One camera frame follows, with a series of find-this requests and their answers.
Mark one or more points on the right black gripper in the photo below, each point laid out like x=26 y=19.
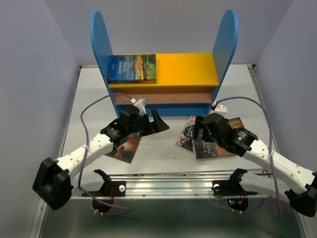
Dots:
x=204 y=136

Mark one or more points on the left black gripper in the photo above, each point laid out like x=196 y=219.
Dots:
x=158 y=125

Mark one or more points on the Little Women floral book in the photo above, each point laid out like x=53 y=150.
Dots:
x=185 y=139

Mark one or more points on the A Tale of Two Cities book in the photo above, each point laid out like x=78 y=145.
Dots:
x=209 y=150

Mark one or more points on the Animal Farm book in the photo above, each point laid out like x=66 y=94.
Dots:
x=139 y=66

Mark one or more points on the Jane Eyre book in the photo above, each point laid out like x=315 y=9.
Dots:
x=131 y=81

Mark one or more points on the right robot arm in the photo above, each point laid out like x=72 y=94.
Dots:
x=288 y=182

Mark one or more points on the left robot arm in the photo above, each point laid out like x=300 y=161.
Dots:
x=53 y=181

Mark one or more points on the blue wooden bookshelf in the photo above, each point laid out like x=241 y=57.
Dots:
x=187 y=83

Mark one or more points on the Three Days to See book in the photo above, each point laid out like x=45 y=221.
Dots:
x=126 y=151

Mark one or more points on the brown Edmund Burke book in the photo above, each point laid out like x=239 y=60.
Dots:
x=235 y=123

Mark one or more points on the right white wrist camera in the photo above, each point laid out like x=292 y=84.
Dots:
x=218 y=108

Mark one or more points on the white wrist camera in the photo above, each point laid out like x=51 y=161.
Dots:
x=218 y=108
x=140 y=104

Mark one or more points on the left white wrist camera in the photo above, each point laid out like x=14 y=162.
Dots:
x=140 y=104

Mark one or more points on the aluminium mounting rail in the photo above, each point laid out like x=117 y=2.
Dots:
x=179 y=187

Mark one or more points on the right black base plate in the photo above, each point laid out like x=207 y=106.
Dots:
x=236 y=196

